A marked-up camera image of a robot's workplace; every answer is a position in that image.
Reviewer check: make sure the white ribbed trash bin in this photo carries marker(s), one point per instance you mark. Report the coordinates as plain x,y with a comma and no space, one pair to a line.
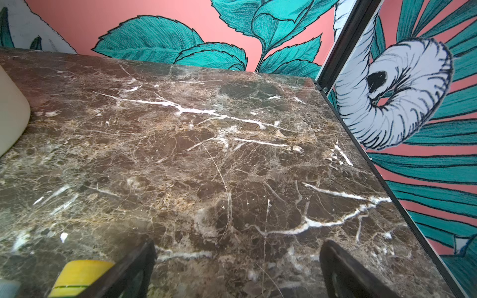
15,112

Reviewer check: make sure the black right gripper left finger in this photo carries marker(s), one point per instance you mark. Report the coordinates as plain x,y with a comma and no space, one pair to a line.
129,278

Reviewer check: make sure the green Sprite bottle Chinese label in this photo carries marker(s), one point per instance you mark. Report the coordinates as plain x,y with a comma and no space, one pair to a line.
78,275

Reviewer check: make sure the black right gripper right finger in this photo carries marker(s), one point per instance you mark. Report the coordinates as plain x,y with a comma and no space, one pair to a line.
345,277

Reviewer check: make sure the black frame post right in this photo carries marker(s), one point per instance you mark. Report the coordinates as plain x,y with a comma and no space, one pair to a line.
350,21

